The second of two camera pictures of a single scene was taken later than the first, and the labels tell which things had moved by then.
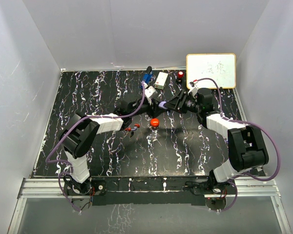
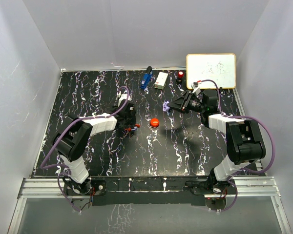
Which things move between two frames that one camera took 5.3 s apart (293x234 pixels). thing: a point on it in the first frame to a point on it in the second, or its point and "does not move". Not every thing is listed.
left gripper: x=154 y=108 to x=131 y=120
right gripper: x=177 y=103 does not move
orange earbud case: x=154 y=122 does not move
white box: x=161 y=79 does not move
